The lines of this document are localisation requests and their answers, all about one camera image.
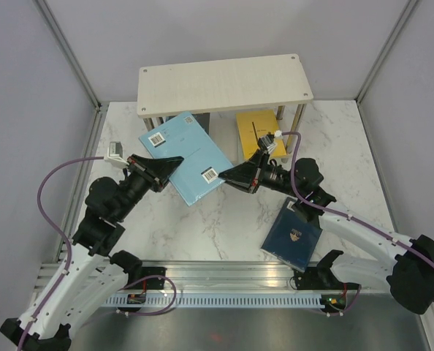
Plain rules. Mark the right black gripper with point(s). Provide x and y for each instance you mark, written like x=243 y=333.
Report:
x=248 y=175

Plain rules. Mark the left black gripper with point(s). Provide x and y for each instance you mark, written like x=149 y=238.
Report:
x=155 y=170

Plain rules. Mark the light blue barcode book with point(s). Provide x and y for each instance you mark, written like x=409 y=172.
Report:
x=203 y=160

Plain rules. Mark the yellow file folder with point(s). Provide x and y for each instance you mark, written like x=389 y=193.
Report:
x=253 y=125

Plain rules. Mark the navy blue crest book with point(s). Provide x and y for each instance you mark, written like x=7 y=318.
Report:
x=292 y=238

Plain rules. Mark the black Moon and Sixpence book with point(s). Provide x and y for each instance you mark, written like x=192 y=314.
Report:
x=204 y=121

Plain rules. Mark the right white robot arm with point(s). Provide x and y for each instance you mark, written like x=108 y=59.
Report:
x=399 y=265

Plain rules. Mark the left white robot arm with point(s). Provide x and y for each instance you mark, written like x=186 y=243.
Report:
x=90 y=273

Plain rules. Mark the white two-tier wooden shelf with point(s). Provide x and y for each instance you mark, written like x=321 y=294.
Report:
x=221 y=88

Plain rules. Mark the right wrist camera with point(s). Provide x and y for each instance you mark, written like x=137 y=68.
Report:
x=272 y=143

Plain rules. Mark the white slotted cable duct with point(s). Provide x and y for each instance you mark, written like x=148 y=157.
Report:
x=222 y=300

